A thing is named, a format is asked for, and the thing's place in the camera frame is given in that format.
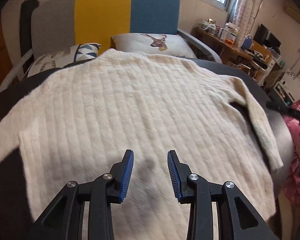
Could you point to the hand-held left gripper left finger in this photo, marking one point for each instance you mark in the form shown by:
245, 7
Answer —
126, 177

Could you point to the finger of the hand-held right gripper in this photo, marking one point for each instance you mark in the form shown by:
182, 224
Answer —
287, 111

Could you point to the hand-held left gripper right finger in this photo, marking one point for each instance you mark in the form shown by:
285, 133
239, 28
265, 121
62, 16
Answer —
175, 177

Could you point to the cream knitted sweater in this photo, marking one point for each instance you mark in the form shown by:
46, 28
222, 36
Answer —
140, 100

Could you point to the white shelf unit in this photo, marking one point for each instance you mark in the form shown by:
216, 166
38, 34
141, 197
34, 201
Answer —
288, 77

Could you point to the pink ruffled quilt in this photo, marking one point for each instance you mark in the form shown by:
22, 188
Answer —
293, 192

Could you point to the light wooden desk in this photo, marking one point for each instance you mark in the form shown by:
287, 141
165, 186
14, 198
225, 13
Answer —
261, 48

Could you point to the black flat television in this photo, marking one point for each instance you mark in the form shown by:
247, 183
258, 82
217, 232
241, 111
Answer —
265, 36

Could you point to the blue folding chair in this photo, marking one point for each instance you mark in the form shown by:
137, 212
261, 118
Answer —
246, 43

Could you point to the brown wooden table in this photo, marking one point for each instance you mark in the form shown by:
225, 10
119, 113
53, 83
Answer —
230, 47

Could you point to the oranges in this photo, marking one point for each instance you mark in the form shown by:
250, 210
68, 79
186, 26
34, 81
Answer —
230, 40

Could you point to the stack of white boxes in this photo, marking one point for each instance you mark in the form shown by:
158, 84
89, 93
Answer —
232, 28

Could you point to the patterned beige curtain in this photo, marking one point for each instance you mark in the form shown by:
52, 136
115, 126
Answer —
242, 10

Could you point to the group of jars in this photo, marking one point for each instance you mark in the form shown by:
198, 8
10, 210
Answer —
211, 27

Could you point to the metal hanging pole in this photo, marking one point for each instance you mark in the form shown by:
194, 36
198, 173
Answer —
260, 0

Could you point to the white deer print cushion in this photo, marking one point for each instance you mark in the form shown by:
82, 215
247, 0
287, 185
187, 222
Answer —
135, 45

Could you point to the geometric print cushion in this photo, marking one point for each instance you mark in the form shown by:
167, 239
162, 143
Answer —
55, 60

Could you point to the grey yellow blue sofa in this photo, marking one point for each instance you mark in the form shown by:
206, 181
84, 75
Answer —
102, 12

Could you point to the wooden door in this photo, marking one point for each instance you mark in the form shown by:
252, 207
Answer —
0, 60

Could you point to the black upright board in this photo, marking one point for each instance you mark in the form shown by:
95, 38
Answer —
27, 25

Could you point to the wall air conditioner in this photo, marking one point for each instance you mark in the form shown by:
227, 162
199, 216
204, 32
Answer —
292, 12

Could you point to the white metal rail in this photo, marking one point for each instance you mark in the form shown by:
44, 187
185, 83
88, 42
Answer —
12, 72

